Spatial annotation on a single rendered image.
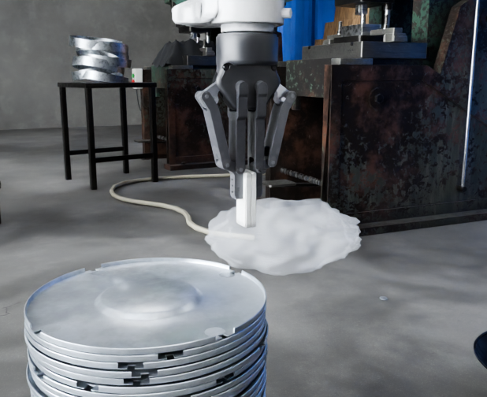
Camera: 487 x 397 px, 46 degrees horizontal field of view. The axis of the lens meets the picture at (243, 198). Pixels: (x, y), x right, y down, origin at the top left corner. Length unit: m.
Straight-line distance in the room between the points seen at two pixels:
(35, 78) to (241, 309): 6.24
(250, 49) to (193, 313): 0.31
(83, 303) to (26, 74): 6.15
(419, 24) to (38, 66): 5.06
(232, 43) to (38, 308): 0.39
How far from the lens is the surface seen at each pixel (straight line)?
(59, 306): 0.73
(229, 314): 0.67
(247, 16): 0.67
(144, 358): 0.60
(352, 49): 2.24
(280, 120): 0.72
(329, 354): 1.28
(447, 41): 2.41
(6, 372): 1.29
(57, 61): 6.86
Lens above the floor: 0.58
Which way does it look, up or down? 12 degrees down
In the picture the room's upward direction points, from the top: straight up
